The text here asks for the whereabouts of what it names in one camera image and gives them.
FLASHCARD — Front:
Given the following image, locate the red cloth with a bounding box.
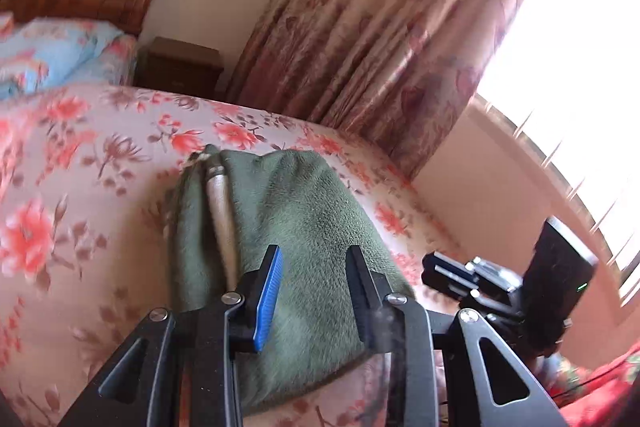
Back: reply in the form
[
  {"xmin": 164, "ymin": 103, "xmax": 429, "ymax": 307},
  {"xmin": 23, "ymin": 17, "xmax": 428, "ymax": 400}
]
[{"xmin": 550, "ymin": 341, "xmax": 640, "ymax": 427}]

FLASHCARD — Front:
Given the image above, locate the pink floral bed sheet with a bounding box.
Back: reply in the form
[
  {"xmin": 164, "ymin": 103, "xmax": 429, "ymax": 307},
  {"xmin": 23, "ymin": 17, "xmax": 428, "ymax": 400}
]
[{"xmin": 0, "ymin": 82, "xmax": 467, "ymax": 427}]

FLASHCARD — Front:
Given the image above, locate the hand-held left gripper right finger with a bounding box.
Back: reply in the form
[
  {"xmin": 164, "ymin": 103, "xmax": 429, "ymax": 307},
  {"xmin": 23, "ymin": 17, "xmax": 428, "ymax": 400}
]
[{"xmin": 345, "ymin": 245, "xmax": 568, "ymax": 427}]

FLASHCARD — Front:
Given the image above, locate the thin black cable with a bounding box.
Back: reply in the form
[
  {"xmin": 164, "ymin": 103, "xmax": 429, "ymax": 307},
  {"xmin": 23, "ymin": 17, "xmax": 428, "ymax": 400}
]
[{"xmin": 550, "ymin": 354, "xmax": 640, "ymax": 400}]

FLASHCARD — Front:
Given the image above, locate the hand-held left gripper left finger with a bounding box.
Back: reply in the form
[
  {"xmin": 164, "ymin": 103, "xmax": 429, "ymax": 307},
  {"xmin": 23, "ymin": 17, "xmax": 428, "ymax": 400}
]
[{"xmin": 57, "ymin": 244, "xmax": 284, "ymax": 427}]

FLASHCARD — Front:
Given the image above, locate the pink floral curtain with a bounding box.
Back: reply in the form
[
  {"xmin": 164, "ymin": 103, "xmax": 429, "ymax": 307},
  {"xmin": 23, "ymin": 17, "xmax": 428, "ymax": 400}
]
[{"xmin": 225, "ymin": 0, "xmax": 562, "ymax": 182}]

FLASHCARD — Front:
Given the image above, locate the bright window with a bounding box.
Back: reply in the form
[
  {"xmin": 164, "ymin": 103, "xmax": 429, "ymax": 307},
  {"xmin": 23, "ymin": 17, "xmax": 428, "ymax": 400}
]
[{"xmin": 474, "ymin": 0, "xmax": 640, "ymax": 305}]

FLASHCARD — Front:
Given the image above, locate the blue floral quilt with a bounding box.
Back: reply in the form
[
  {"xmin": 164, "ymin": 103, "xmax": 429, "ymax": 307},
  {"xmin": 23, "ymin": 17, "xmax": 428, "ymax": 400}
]
[{"xmin": 0, "ymin": 18, "xmax": 139, "ymax": 100}]

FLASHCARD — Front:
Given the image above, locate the green and white knit sweater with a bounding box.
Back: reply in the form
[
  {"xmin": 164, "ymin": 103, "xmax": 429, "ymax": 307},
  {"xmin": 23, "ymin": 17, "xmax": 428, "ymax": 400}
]
[{"xmin": 167, "ymin": 144, "xmax": 419, "ymax": 416}]

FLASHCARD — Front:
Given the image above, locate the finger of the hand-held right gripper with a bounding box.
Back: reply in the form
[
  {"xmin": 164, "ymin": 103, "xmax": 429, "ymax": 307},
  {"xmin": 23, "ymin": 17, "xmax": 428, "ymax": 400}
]
[
  {"xmin": 421, "ymin": 252, "xmax": 476, "ymax": 282},
  {"xmin": 422, "ymin": 274, "xmax": 482, "ymax": 305}
]

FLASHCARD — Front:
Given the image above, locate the dark wooden nightstand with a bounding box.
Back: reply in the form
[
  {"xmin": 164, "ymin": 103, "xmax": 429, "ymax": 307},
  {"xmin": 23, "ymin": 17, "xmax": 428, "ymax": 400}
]
[{"xmin": 134, "ymin": 37, "xmax": 225, "ymax": 100}]

